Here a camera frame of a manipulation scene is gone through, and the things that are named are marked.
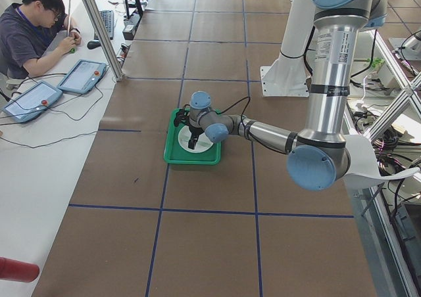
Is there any near blue teach pendant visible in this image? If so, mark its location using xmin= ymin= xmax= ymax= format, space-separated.
xmin=2 ymin=81 xmax=62 ymax=123

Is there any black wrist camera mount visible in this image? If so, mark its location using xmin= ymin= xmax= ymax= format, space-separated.
xmin=174 ymin=108 xmax=190 ymax=127

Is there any red cylinder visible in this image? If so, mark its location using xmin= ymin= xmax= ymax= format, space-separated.
xmin=1 ymin=257 xmax=39 ymax=283

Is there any black keyboard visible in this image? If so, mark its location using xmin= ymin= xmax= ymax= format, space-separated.
xmin=99 ymin=10 xmax=114 ymax=40

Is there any aluminium frame post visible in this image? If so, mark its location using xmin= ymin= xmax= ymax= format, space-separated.
xmin=82 ymin=0 xmax=124 ymax=81

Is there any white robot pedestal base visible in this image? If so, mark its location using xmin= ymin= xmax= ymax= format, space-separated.
xmin=260 ymin=0 xmax=315 ymax=97

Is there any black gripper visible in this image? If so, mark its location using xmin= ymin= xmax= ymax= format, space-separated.
xmin=187 ymin=122 xmax=203 ymax=150

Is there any green plastic tray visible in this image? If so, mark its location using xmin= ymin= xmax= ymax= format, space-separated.
xmin=164 ymin=108 xmax=222 ymax=165

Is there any black computer mouse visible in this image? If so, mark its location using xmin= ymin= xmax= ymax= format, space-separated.
xmin=86 ymin=40 xmax=101 ymax=50

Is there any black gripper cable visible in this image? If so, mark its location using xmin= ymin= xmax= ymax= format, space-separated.
xmin=219 ymin=96 xmax=253 ymax=129

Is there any white round plate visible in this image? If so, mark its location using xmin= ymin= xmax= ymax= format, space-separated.
xmin=178 ymin=126 xmax=213 ymax=154

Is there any blue teach pendant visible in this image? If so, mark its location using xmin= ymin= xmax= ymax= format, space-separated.
xmin=2 ymin=81 xmax=62 ymax=123
xmin=57 ymin=59 xmax=107 ymax=95

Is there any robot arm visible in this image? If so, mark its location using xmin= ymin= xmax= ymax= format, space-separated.
xmin=188 ymin=0 xmax=387 ymax=191

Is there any far blue teach pendant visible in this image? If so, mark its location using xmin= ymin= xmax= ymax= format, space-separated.
xmin=57 ymin=59 xmax=107 ymax=95

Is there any seated person in grey shirt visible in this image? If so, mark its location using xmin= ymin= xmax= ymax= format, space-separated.
xmin=1 ymin=0 xmax=82 ymax=79

